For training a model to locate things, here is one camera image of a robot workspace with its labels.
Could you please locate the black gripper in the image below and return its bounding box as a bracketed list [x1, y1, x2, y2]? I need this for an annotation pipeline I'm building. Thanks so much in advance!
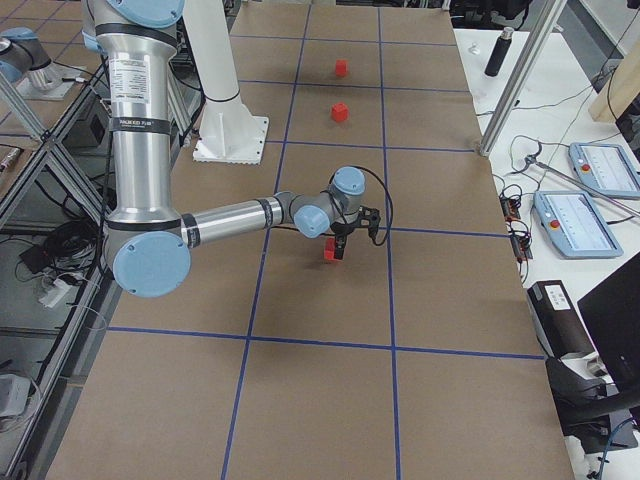
[331, 219, 361, 260]

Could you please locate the red block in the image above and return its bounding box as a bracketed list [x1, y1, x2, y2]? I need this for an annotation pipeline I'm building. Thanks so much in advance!
[334, 59, 349, 78]
[330, 102, 349, 123]
[323, 238, 336, 262]

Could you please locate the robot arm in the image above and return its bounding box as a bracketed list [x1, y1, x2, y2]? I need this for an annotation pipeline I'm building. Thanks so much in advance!
[83, 1, 365, 298]
[1, 27, 63, 92]

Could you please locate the white pillar with base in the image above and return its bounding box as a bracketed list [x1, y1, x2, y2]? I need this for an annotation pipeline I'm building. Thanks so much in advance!
[183, 0, 269, 165]

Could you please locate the teach pendant near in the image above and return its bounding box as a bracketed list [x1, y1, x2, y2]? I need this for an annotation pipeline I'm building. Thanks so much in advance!
[533, 190, 624, 259]

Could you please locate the teach pendant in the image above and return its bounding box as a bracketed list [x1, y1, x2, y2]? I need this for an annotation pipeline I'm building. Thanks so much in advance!
[533, 190, 624, 259]
[569, 142, 639, 199]

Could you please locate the black box with label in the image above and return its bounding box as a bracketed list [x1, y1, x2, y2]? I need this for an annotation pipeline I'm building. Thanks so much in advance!
[527, 280, 596, 359]

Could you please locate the black water bottle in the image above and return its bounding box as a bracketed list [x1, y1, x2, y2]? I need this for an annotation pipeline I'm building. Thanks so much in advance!
[484, 27, 514, 77]

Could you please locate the teach pendant far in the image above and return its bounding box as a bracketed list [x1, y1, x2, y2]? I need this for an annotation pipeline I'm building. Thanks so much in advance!
[569, 142, 639, 199]

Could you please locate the black computer monitor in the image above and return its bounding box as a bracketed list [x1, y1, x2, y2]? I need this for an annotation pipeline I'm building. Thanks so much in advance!
[578, 254, 639, 388]

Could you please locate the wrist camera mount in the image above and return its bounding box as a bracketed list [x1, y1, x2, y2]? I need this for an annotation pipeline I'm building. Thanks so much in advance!
[358, 206, 380, 242]

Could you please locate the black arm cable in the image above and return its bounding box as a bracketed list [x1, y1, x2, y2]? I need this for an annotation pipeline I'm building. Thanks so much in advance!
[272, 166, 394, 246]

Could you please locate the aluminium frame post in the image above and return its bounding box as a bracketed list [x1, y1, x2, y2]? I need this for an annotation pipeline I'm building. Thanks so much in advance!
[477, 0, 567, 157]

